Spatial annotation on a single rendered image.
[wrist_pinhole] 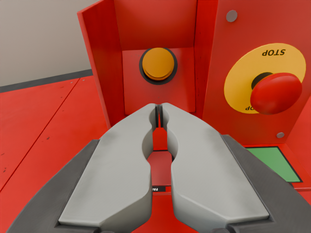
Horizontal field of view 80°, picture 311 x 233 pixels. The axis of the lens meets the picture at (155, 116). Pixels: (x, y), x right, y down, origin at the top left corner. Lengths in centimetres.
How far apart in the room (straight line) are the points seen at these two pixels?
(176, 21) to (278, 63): 12
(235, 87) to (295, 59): 5
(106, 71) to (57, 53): 94
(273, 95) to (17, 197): 52
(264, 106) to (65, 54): 100
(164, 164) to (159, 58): 12
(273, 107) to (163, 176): 12
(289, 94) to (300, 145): 30
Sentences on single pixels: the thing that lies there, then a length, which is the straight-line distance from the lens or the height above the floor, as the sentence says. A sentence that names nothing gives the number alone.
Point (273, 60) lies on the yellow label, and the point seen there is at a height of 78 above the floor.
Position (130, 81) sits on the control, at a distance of 24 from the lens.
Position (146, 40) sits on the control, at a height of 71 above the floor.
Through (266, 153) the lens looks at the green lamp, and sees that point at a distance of 25.
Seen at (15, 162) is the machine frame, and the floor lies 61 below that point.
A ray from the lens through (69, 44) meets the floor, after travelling 106.
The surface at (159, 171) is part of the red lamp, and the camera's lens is 21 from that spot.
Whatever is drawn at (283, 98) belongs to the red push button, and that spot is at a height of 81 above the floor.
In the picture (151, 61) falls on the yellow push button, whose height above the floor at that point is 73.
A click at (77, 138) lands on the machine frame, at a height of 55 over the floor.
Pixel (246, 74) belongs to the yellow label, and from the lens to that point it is 19.
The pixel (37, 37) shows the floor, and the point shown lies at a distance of 112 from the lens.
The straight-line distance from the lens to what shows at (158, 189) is 20.
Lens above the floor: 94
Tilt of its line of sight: 52 degrees down
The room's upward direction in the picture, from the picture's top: 180 degrees clockwise
